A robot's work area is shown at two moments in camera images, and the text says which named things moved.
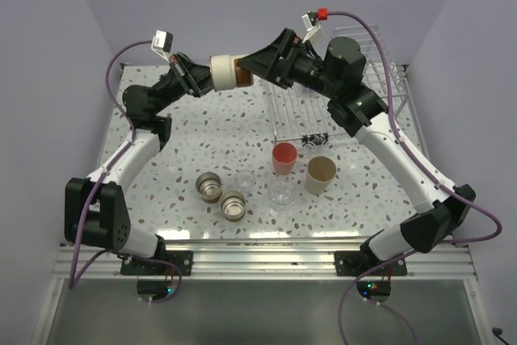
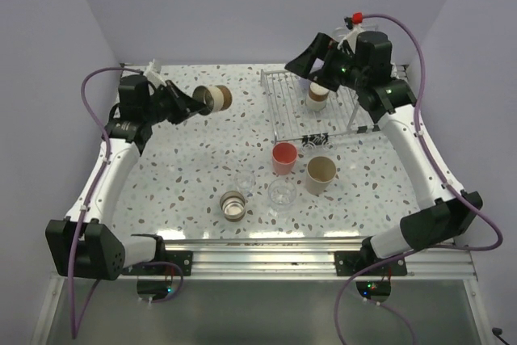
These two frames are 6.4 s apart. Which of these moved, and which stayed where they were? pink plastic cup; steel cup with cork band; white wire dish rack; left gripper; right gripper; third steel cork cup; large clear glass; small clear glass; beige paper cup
Moved: steel cup with cork band; right gripper; left gripper
Stayed: large clear glass; third steel cork cup; small clear glass; pink plastic cup; white wire dish rack; beige paper cup
